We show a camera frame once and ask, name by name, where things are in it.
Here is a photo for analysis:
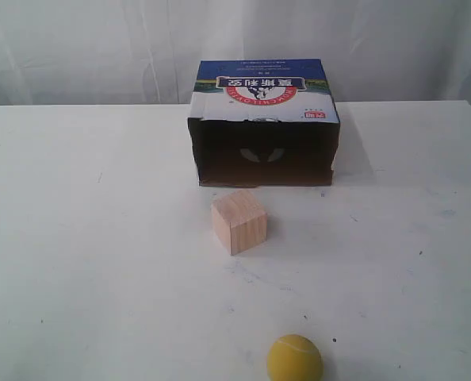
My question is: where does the yellow tennis ball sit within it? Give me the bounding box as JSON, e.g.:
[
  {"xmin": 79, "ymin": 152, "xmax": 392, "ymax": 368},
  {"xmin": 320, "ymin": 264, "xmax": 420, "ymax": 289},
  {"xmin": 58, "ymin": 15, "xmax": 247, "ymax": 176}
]
[{"xmin": 266, "ymin": 334, "xmax": 324, "ymax": 381}]

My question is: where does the light wooden cube block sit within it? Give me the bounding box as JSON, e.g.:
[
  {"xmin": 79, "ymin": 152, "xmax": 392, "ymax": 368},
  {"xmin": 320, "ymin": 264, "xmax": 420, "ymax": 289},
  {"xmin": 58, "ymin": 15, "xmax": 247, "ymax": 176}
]
[{"xmin": 211, "ymin": 190, "xmax": 267, "ymax": 256}]

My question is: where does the blue white cardboard box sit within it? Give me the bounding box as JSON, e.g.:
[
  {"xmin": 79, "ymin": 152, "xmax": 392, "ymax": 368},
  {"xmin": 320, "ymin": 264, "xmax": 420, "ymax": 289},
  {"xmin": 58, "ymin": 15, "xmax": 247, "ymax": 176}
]
[{"xmin": 187, "ymin": 59, "xmax": 340, "ymax": 187}]

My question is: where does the white backdrop curtain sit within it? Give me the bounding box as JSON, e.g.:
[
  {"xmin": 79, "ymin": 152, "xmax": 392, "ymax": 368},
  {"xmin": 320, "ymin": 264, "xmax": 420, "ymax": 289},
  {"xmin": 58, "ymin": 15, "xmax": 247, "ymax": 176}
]
[{"xmin": 0, "ymin": 1, "xmax": 471, "ymax": 105}]

